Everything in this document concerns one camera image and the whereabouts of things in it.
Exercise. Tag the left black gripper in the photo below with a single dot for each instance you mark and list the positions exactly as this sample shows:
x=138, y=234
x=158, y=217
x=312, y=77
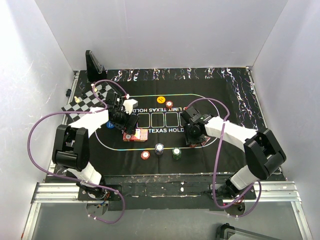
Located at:
x=130, y=128

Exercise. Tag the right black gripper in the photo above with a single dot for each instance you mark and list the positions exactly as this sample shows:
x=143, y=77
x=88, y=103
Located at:
x=189, y=138

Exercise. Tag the triangular dealer button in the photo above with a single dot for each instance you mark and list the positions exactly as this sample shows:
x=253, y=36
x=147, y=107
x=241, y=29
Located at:
x=206, y=141

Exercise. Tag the blue small blind button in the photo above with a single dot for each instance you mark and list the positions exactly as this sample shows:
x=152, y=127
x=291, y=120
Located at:
x=110, y=125

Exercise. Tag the red poker chip stack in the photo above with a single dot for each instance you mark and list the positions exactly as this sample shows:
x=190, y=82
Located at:
x=145, y=155

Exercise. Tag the yellow big blind button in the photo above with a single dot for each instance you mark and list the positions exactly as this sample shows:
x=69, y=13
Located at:
x=161, y=99

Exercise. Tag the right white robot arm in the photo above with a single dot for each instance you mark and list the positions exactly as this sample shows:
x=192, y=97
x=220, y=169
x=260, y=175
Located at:
x=262, y=151

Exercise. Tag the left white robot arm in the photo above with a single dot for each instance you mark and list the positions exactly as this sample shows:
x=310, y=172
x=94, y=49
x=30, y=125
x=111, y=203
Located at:
x=71, y=147

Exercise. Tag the red playing card deck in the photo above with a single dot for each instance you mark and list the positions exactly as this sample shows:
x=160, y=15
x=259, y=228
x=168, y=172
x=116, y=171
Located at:
x=141, y=135

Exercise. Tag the black poker felt mat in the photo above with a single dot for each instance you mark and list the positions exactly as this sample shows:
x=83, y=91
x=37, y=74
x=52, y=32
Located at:
x=111, y=156

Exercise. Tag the green poker chip stack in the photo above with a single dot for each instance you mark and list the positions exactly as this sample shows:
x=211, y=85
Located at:
x=176, y=153

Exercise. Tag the black white chessboard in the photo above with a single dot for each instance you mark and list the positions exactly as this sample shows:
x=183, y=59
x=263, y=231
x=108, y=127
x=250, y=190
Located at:
x=86, y=103

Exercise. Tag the gold chess piece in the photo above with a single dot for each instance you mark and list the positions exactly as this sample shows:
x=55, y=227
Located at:
x=76, y=99

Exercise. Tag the black card shoe stand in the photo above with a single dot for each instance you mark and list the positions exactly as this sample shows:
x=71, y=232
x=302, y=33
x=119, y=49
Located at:
x=95, y=70

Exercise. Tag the black case corner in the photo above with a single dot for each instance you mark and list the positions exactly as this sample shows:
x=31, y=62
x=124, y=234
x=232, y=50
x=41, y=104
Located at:
x=228, y=232

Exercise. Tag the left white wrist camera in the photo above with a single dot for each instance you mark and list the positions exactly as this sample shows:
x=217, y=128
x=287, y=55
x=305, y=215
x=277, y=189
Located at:
x=129, y=105

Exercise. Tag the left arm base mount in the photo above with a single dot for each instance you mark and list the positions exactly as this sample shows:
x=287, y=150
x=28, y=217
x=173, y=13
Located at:
x=100, y=200

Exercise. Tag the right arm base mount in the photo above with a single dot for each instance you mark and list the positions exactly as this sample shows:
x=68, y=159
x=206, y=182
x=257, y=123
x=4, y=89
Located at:
x=230, y=197

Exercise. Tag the aluminium front rail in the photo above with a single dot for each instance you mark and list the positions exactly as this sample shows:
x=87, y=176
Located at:
x=166, y=218

